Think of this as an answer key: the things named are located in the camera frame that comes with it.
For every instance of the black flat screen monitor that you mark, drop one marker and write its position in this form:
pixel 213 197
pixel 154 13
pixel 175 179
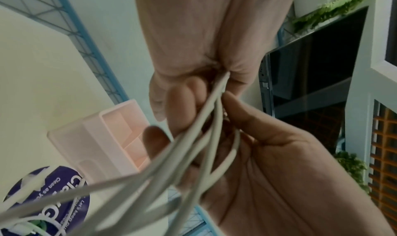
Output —
pixel 310 70

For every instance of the large green fern plant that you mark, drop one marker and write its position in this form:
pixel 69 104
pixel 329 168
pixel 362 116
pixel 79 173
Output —
pixel 335 6

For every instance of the small green fern plant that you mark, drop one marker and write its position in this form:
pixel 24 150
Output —
pixel 353 166

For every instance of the purple round sticker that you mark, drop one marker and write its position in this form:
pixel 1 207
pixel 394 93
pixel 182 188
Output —
pixel 62 174

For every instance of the pink compartment organizer box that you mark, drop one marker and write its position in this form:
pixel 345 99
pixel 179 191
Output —
pixel 93 136

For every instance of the orange wooden lattice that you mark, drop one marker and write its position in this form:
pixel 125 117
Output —
pixel 384 141

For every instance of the white table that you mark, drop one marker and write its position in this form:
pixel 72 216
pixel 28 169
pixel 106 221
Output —
pixel 37 95

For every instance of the person's left hand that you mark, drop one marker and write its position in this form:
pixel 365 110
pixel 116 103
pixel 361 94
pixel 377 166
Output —
pixel 201 33

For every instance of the white shelving frame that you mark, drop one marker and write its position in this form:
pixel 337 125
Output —
pixel 363 82

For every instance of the person's right hand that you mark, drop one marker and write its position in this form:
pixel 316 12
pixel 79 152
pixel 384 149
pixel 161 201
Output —
pixel 279 181

